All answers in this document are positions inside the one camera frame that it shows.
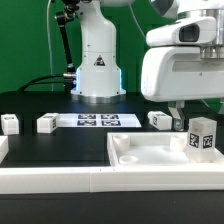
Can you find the white U-shaped obstacle fence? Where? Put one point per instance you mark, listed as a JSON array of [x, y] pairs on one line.
[[109, 179]]

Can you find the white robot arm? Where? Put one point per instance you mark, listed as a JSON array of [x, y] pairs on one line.
[[98, 78]]

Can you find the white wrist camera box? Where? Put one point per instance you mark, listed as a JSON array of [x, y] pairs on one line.
[[187, 31]]

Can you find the white square tabletop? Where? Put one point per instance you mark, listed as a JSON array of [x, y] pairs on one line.
[[144, 149]]

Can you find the white sheet with fiducial tags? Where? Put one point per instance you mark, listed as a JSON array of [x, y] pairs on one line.
[[98, 120]]

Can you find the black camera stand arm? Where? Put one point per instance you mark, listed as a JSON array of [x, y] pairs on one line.
[[62, 18]]

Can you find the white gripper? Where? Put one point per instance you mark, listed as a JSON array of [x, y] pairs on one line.
[[178, 73]]

